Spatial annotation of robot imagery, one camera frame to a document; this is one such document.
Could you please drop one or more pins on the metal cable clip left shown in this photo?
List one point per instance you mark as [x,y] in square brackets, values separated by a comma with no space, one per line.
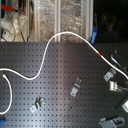
[37,105]

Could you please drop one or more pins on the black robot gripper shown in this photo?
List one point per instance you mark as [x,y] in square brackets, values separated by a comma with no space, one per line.
[121,108]

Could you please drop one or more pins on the red handled tool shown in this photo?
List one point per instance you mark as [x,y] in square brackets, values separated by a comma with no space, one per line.
[11,9]

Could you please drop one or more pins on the blue object bottom left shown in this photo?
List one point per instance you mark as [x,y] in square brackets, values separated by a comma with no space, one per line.
[2,120]

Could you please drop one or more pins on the black perforated breadboard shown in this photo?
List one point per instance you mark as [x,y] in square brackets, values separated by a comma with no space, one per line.
[30,71]

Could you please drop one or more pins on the clear plastic curtain panels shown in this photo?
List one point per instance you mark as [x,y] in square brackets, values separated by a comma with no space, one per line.
[54,16]

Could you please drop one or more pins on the white device with red button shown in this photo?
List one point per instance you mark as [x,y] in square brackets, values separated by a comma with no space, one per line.
[7,37]

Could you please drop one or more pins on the metal cable clip middle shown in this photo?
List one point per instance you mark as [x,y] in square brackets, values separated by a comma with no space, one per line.
[76,87]

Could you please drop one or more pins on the blue clamp handle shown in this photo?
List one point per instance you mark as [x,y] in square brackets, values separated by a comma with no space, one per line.
[94,34]

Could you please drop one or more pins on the metal cable clip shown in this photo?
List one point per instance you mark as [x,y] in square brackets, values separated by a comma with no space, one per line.
[110,74]
[76,87]
[37,105]

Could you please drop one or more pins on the metal cable clip right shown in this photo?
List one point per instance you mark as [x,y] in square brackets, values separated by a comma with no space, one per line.
[110,74]

